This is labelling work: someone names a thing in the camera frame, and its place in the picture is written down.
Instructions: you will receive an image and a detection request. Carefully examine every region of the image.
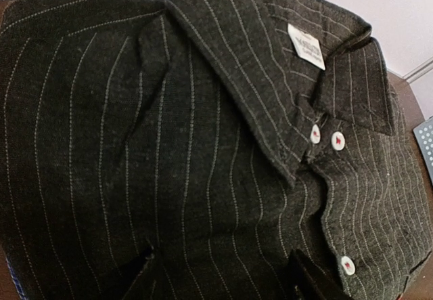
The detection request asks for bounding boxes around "right aluminium corner post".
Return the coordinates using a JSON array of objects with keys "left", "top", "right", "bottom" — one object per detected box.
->
[{"left": 403, "top": 58, "right": 433, "bottom": 84}]

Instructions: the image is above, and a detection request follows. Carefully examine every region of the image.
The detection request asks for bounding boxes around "blue checked shirt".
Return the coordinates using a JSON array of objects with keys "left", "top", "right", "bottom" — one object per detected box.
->
[{"left": 1, "top": 251, "right": 28, "bottom": 300}]

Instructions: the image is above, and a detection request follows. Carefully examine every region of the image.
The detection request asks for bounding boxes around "light blue perforated plastic basket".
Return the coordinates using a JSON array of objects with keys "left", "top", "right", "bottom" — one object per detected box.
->
[{"left": 413, "top": 117, "right": 433, "bottom": 181}]

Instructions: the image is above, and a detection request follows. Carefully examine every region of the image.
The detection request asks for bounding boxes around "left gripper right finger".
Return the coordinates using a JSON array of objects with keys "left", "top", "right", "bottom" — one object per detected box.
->
[{"left": 288, "top": 250, "right": 348, "bottom": 300}]

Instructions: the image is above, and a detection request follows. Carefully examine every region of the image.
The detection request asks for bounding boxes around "black pinstriped long sleeve shirt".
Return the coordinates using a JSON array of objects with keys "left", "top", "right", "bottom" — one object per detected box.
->
[{"left": 1, "top": 0, "right": 432, "bottom": 299}]

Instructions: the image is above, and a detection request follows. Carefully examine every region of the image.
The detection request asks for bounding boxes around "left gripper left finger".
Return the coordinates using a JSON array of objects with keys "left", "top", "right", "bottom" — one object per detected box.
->
[{"left": 121, "top": 244, "right": 159, "bottom": 300}]

